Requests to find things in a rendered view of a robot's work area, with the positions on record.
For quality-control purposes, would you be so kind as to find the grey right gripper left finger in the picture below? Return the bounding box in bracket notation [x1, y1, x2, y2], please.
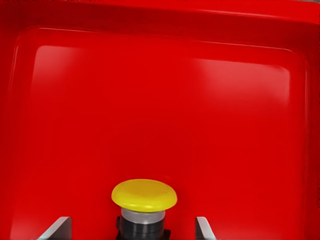
[37, 216, 72, 240]

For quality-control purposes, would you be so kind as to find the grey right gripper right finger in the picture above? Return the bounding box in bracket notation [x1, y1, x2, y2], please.
[195, 216, 217, 240]

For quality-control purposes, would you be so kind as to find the yellow-capped push button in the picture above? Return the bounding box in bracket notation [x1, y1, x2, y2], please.
[111, 178, 178, 240]

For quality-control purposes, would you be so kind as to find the red plastic tray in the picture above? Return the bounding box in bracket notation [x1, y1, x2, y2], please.
[0, 0, 320, 240]

